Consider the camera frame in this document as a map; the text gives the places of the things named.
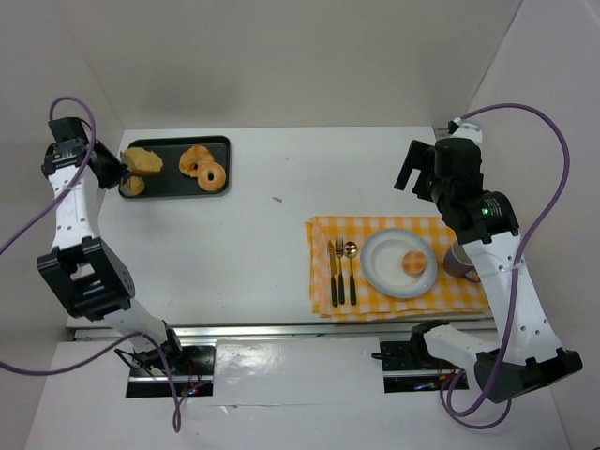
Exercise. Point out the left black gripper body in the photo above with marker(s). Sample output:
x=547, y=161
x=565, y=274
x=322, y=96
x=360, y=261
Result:
x=109, y=165

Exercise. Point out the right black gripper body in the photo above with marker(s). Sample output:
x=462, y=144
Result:
x=419, y=157

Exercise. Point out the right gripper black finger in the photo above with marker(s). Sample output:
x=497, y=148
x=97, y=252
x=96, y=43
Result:
x=420, y=157
x=423, y=186

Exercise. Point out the toasted bread slice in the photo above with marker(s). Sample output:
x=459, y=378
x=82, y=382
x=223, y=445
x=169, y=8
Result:
x=141, y=161

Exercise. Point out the small glazed donut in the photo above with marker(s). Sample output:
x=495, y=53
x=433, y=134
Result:
x=414, y=263

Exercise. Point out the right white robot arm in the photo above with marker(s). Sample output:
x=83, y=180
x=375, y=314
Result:
x=530, y=355

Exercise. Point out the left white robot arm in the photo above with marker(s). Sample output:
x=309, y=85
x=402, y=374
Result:
x=84, y=273

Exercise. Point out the small round bun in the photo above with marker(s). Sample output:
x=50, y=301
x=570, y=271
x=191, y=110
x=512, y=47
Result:
x=132, y=187

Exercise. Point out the white ceramic plate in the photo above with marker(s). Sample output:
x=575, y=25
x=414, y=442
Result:
x=381, y=260

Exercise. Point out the black baking tray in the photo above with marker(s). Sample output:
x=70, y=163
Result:
x=170, y=182

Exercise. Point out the large twisted donut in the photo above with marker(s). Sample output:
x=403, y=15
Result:
x=191, y=160

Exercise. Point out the gold spoon black handle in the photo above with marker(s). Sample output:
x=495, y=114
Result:
x=351, y=251

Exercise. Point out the gold fork black handle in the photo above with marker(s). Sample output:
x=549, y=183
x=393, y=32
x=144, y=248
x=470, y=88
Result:
x=339, y=250

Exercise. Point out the gold knife black handle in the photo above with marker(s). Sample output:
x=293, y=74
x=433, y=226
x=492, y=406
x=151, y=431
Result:
x=333, y=272

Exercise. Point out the ring donut front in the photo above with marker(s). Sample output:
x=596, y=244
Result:
x=211, y=177

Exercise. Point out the aluminium rail front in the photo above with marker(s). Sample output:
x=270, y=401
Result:
x=299, y=330

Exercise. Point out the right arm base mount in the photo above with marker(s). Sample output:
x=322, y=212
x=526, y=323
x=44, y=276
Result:
x=408, y=367

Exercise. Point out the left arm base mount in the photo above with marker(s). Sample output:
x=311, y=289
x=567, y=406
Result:
x=192, y=376

